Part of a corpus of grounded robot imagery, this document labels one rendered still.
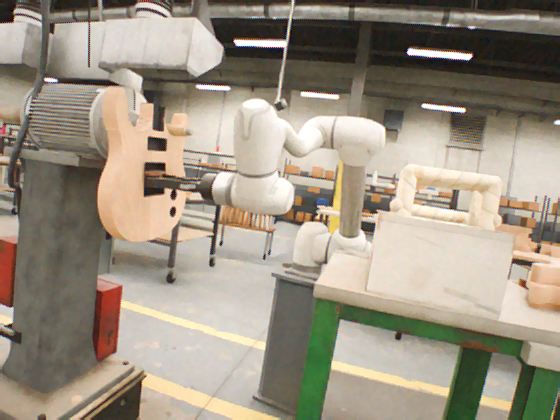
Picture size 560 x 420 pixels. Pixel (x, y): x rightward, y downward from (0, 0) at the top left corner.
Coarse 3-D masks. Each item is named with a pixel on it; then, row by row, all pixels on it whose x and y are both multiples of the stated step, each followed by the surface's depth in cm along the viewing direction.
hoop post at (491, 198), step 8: (496, 184) 60; (488, 192) 61; (496, 192) 60; (488, 200) 61; (496, 200) 60; (488, 208) 60; (496, 208) 60; (480, 216) 62; (488, 216) 60; (480, 224) 61; (488, 224) 60
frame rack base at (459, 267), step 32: (384, 224) 65; (416, 224) 63; (448, 224) 62; (384, 256) 65; (416, 256) 63; (448, 256) 62; (480, 256) 60; (512, 256) 58; (384, 288) 65; (416, 288) 63; (448, 288) 62; (480, 288) 60
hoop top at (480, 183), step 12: (408, 168) 65; (420, 168) 64; (432, 168) 64; (420, 180) 65; (432, 180) 64; (444, 180) 63; (456, 180) 62; (468, 180) 61; (480, 180) 61; (492, 180) 60
